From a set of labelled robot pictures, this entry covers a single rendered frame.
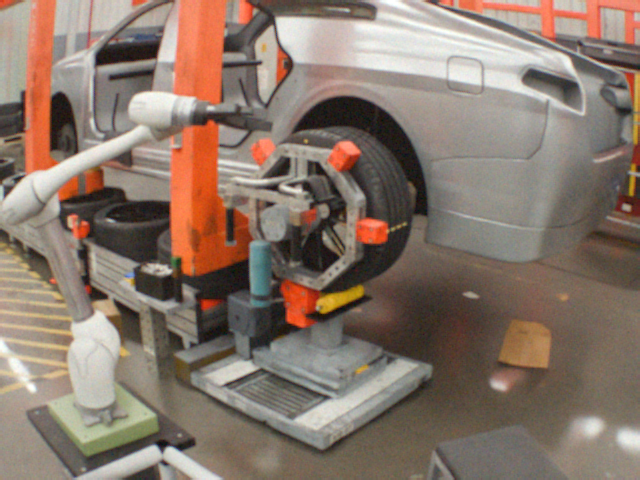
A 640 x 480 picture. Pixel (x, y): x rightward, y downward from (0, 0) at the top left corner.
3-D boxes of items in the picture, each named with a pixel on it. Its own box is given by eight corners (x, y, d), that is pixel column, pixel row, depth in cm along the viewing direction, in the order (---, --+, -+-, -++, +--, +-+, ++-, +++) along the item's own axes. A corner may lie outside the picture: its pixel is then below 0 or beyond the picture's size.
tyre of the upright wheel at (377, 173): (283, 129, 300) (296, 271, 314) (247, 135, 282) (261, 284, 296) (407, 125, 258) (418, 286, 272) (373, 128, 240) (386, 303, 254)
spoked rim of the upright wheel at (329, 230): (298, 145, 297) (307, 256, 307) (261, 151, 279) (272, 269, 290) (392, 143, 265) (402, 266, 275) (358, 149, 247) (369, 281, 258)
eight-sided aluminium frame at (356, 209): (362, 296, 259) (368, 155, 243) (352, 301, 254) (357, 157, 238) (259, 264, 291) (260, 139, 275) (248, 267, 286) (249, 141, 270)
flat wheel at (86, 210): (96, 209, 496) (95, 181, 489) (143, 222, 460) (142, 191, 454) (38, 227, 443) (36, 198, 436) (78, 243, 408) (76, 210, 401)
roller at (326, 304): (367, 296, 285) (368, 283, 283) (323, 317, 263) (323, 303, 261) (356, 292, 288) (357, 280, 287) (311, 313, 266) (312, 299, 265)
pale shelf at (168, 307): (196, 305, 284) (195, 299, 283) (168, 315, 271) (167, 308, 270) (142, 279, 310) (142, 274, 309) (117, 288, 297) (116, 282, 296)
